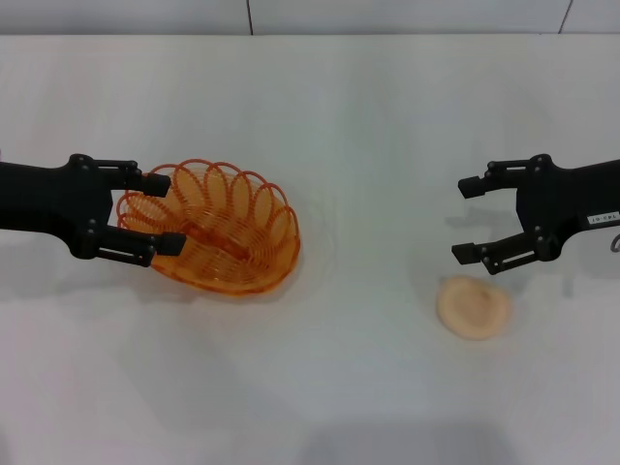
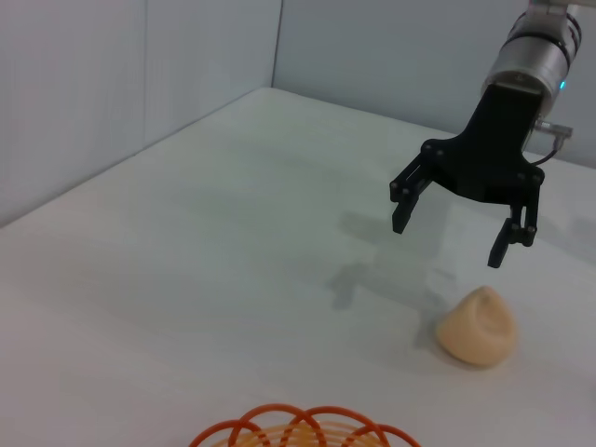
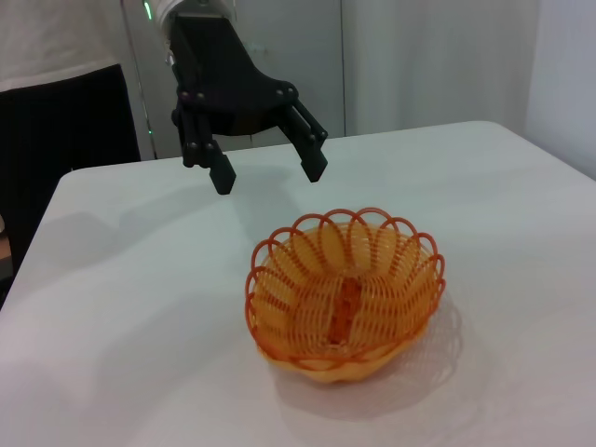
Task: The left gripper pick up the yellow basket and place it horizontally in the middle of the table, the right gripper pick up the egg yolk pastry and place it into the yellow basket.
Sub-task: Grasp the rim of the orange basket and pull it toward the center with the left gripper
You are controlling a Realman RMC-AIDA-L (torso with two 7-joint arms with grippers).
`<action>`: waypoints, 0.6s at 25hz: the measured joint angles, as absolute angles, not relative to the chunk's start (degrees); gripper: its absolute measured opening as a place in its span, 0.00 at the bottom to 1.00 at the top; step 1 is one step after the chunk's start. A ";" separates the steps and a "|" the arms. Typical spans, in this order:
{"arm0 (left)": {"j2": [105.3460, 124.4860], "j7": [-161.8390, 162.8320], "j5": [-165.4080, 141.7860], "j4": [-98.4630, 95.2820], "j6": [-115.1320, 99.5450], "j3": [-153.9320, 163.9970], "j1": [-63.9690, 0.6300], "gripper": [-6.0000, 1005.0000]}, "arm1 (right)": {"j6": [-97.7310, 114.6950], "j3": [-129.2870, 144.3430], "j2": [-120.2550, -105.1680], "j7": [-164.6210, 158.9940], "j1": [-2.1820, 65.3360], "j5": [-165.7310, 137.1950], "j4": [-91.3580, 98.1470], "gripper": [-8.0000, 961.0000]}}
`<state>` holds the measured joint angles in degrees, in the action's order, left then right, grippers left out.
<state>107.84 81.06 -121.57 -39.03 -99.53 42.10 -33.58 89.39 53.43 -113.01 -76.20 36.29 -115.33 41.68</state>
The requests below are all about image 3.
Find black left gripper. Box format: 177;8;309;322
168;12;330;196

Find orange woven plastic basket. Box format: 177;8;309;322
245;208;447;386

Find white cloth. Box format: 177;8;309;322
0;0;123;92

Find silver vertical post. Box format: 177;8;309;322
121;0;162;162

